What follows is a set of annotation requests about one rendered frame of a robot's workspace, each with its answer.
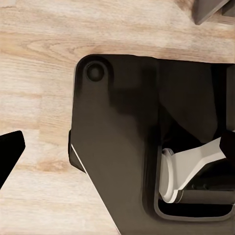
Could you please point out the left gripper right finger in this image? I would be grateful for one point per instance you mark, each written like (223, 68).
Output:
(227, 146)

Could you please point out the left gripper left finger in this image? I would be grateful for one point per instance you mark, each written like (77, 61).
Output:
(12, 146)

